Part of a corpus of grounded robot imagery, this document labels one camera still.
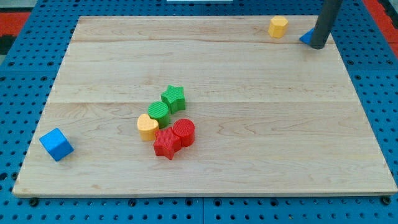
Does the light wooden board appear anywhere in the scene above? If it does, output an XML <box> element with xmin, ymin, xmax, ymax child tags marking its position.
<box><xmin>13</xmin><ymin>16</ymin><xmax>397</xmax><ymax>198</ymax></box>

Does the red cylinder block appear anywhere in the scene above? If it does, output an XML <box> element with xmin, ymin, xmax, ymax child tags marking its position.
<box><xmin>172</xmin><ymin>118</ymin><xmax>195</xmax><ymax>147</ymax></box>

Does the green star block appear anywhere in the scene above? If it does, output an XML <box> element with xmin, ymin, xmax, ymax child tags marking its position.
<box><xmin>160</xmin><ymin>85</ymin><xmax>185</xmax><ymax>114</ymax></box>

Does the green cylinder block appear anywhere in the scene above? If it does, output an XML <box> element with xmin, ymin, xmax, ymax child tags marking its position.
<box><xmin>147</xmin><ymin>101</ymin><xmax>170</xmax><ymax>129</ymax></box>

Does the red star block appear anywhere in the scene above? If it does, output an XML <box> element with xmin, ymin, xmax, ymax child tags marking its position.
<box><xmin>153</xmin><ymin>127</ymin><xmax>182</xmax><ymax>160</ymax></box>

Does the yellow heart block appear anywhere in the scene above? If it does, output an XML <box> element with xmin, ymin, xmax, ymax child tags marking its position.
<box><xmin>137</xmin><ymin>113</ymin><xmax>159</xmax><ymax>141</ymax></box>

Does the yellow hexagon block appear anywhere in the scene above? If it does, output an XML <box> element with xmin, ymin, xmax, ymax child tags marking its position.
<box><xmin>268</xmin><ymin>16</ymin><xmax>289</xmax><ymax>39</ymax></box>

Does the blue triangle block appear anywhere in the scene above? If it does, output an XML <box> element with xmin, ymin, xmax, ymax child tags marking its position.
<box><xmin>299</xmin><ymin>28</ymin><xmax>314</xmax><ymax>45</ymax></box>

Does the blue cube block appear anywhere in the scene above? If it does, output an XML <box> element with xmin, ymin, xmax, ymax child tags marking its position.
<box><xmin>39</xmin><ymin>128</ymin><xmax>74</xmax><ymax>162</ymax></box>

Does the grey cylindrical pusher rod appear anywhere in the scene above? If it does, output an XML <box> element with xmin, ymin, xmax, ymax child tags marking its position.
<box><xmin>309</xmin><ymin>0</ymin><xmax>343</xmax><ymax>50</ymax></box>

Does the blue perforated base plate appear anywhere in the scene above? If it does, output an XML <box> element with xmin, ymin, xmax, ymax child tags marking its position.
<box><xmin>1</xmin><ymin>1</ymin><xmax>397</xmax><ymax>223</ymax></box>

